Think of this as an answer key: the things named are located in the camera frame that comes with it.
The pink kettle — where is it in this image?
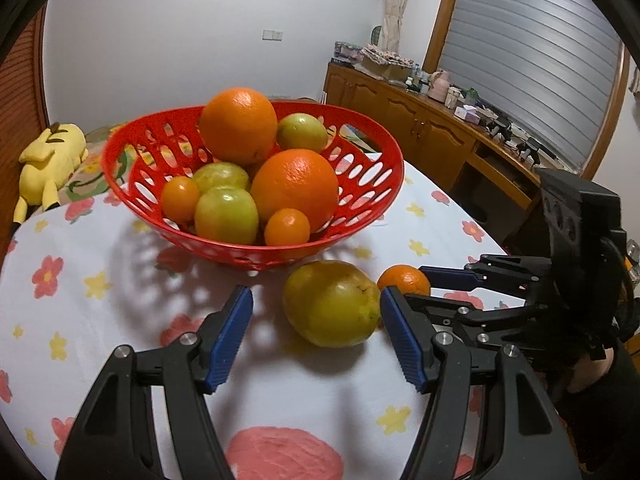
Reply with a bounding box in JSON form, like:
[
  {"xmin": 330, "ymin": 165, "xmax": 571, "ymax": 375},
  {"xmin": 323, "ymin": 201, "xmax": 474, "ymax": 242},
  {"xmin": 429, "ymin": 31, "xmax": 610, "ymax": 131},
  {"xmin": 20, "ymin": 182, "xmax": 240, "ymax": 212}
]
[{"xmin": 428, "ymin": 70, "xmax": 451, "ymax": 102}]

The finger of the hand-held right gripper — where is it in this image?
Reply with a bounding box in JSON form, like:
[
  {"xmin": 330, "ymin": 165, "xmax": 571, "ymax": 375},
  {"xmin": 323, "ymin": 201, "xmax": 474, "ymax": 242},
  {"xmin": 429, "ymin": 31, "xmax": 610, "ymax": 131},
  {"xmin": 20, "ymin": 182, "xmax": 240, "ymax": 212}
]
[
  {"xmin": 418, "ymin": 254, "xmax": 552, "ymax": 297},
  {"xmin": 399, "ymin": 295, "xmax": 552, "ymax": 350}
]

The person's right hand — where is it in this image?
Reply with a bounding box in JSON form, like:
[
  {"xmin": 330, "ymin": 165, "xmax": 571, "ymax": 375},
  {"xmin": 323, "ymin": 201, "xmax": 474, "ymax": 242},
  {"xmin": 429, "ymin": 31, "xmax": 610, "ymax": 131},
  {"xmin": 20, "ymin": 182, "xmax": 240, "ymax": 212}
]
[{"xmin": 570, "ymin": 347, "xmax": 616, "ymax": 394}]

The cardboard box with clutter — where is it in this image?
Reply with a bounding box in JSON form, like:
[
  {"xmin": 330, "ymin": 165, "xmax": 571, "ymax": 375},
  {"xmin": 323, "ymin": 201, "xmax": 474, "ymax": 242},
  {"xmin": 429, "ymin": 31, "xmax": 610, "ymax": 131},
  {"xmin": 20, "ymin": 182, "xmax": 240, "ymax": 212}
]
[{"xmin": 360, "ymin": 45, "xmax": 416, "ymax": 82}]

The small green citrus fruit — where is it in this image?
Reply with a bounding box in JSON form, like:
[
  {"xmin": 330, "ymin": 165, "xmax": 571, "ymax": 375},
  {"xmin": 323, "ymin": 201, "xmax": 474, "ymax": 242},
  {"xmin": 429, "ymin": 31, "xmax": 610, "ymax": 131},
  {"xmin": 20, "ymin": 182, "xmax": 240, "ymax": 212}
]
[
  {"xmin": 276, "ymin": 113, "xmax": 329, "ymax": 154},
  {"xmin": 194, "ymin": 186, "xmax": 260, "ymax": 246},
  {"xmin": 192, "ymin": 162, "xmax": 251, "ymax": 193}
]

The wooden slatted wardrobe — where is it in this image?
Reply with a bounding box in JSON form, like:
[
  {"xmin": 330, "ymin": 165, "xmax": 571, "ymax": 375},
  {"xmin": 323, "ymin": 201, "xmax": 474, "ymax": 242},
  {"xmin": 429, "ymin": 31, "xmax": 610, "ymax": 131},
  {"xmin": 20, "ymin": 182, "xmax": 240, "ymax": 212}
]
[{"xmin": 0, "ymin": 10, "xmax": 51, "ymax": 246}]

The yellow plush toy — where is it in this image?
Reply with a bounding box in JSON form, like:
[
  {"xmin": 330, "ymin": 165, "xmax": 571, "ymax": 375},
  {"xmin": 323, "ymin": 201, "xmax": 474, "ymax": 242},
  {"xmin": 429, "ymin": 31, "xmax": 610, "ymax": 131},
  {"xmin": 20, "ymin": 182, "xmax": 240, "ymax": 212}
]
[{"xmin": 12, "ymin": 122, "xmax": 88, "ymax": 223}]

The red perforated plastic basket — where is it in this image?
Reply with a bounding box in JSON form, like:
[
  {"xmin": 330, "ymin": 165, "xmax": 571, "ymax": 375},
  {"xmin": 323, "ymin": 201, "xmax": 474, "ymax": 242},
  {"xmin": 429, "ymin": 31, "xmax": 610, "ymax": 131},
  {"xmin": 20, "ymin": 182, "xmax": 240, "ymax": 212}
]
[{"xmin": 101, "ymin": 101, "xmax": 405, "ymax": 272}]

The white flower-print cloth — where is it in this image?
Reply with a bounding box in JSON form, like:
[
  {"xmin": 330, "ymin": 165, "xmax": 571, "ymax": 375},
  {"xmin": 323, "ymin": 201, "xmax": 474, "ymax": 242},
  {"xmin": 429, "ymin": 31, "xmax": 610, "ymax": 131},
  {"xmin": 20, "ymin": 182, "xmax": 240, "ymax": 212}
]
[{"xmin": 0, "ymin": 160, "xmax": 566, "ymax": 480}]

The large yellow-green citrus fruit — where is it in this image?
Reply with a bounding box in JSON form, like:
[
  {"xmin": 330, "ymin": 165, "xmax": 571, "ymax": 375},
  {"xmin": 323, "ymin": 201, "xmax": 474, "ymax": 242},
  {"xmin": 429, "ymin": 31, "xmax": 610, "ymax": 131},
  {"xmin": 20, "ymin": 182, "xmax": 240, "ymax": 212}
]
[{"xmin": 283, "ymin": 260, "xmax": 382, "ymax": 348}]

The stack of clear storage boxes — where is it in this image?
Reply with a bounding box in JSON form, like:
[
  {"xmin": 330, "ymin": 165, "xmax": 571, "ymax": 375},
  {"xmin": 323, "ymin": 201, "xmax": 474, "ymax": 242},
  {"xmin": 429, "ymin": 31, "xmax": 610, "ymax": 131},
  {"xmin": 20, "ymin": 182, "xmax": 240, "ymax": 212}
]
[{"xmin": 332, "ymin": 40, "xmax": 363, "ymax": 65}]

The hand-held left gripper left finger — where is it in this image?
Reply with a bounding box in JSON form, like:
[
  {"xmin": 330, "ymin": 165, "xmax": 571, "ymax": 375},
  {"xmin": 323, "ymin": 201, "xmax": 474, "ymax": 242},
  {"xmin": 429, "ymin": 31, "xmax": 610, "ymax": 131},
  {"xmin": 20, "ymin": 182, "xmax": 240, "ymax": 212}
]
[{"xmin": 55, "ymin": 285, "xmax": 254, "ymax": 480}]

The grey window roller blind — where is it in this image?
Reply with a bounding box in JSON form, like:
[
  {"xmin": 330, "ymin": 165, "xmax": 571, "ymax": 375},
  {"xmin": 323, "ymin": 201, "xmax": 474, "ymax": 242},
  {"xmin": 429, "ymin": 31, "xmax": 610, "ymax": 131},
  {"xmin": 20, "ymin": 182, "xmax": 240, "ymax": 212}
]
[{"xmin": 437, "ymin": 0, "xmax": 626, "ymax": 171}]

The brown floral blanket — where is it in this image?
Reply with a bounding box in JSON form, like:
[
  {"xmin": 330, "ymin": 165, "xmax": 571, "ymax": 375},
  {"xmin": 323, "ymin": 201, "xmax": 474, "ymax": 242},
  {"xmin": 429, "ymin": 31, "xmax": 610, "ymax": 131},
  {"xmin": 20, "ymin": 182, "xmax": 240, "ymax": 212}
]
[{"xmin": 65, "ymin": 122, "xmax": 136, "ymax": 196}]

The wooden cabinet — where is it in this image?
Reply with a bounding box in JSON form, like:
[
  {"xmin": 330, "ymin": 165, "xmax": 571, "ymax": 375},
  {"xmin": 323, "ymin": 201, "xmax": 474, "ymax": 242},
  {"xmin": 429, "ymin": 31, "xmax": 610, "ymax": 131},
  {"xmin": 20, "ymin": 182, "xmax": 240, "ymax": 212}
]
[{"xmin": 324, "ymin": 60, "xmax": 571, "ymax": 256}]

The beige curtain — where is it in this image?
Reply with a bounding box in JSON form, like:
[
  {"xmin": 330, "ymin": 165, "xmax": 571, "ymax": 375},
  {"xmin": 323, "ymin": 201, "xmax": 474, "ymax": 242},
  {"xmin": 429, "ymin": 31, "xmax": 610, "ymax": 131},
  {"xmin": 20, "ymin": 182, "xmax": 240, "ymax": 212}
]
[{"xmin": 382, "ymin": 0, "xmax": 418, "ymax": 53}]

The small tangerine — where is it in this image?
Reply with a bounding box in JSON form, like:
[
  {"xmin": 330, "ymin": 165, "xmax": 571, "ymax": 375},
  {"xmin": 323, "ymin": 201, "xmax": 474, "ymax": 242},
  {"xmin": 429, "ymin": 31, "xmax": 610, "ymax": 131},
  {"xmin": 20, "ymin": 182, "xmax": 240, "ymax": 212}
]
[
  {"xmin": 264, "ymin": 208, "xmax": 311, "ymax": 247},
  {"xmin": 377, "ymin": 264, "xmax": 432, "ymax": 298},
  {"xmin": 160, "ymin": 176, "xmax": 202, "ymax": 223}
]

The person's right forearm black sleeve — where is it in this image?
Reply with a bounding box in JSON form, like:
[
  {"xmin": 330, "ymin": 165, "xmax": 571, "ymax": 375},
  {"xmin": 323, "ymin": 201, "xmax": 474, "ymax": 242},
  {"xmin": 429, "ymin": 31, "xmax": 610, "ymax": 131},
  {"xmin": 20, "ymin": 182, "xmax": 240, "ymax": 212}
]
[{"xmin": 550, "ymin": 340, "xmax": 640, "ymax": 476}]

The large orange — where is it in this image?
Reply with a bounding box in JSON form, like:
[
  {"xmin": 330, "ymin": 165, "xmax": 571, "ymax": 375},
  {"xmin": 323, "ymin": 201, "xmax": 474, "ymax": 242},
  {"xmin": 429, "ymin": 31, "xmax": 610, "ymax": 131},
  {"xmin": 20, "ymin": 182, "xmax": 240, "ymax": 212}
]
[
  {"xmin": 199, "ymin": 87, "xmax": 279, "ymax": 166},
  {"xmin": 250, "ymin": 149, "xmax": 340, "ymax": 233}
]

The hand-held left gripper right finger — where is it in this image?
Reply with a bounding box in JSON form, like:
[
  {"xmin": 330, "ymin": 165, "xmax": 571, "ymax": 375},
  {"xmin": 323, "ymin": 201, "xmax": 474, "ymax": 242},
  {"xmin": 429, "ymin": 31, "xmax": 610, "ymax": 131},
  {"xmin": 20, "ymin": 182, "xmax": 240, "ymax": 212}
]
[{"xmin": 380, "ymin": 287, "xmax": 583, "ymax": 480}]

